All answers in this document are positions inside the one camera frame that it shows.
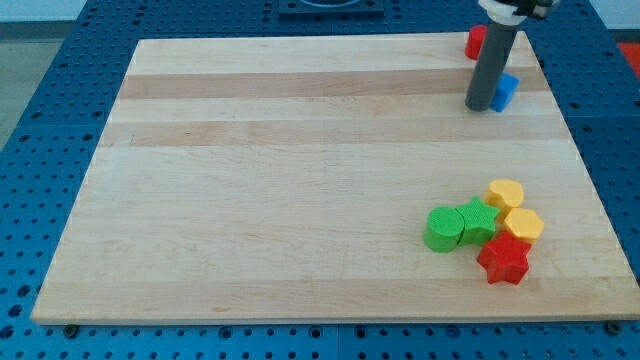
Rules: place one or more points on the yellow hexagon block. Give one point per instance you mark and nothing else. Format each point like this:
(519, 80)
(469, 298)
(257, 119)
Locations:
(524, 224)

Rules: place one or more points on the wooden board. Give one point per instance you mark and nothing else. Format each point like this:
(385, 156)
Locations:
(289, 179)

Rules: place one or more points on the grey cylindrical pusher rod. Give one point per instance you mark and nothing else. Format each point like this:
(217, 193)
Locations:
(490, 65)

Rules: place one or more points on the blue block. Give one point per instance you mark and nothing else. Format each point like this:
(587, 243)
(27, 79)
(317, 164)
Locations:
(505, 91)

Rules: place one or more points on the red star block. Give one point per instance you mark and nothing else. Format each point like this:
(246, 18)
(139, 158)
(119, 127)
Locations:
(504, 259)

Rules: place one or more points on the yellow heart block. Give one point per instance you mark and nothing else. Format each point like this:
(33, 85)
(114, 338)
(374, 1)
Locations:
(504, 193)

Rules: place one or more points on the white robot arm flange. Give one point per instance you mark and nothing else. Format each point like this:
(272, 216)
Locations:
(514, 12)

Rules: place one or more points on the green cylinder block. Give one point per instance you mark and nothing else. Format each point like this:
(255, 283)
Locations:
(443, 229)

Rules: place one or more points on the green star block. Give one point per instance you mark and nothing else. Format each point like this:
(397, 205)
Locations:
(479, 222)

